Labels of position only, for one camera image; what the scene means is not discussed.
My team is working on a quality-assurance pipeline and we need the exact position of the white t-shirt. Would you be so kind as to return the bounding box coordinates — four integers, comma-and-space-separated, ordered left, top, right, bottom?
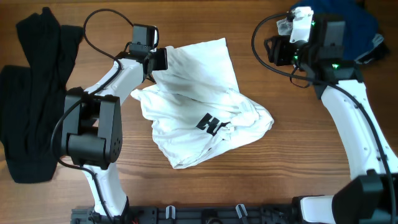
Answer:
131, 38, 274, 169

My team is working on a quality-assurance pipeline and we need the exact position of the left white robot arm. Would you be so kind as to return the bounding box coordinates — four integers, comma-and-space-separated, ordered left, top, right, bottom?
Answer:
54, 44, 167, 223

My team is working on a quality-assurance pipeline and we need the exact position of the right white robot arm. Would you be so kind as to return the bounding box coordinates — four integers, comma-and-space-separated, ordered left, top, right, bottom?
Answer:
264, 7, 397, 223

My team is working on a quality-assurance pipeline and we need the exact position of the dark blue garment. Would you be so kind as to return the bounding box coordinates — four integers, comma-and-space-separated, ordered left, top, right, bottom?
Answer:
291, 0, 384, 60

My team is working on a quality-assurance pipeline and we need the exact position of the light blue denim garment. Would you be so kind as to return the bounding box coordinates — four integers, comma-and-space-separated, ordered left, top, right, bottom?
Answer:
343, 21, 384, 61

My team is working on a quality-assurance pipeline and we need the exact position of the black garment under pile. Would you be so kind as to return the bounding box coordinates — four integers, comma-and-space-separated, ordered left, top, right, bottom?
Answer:
355, 42, 391, 65

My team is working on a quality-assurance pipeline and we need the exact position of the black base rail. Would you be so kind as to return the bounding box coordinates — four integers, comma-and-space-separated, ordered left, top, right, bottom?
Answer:
70, 203, 312, 224

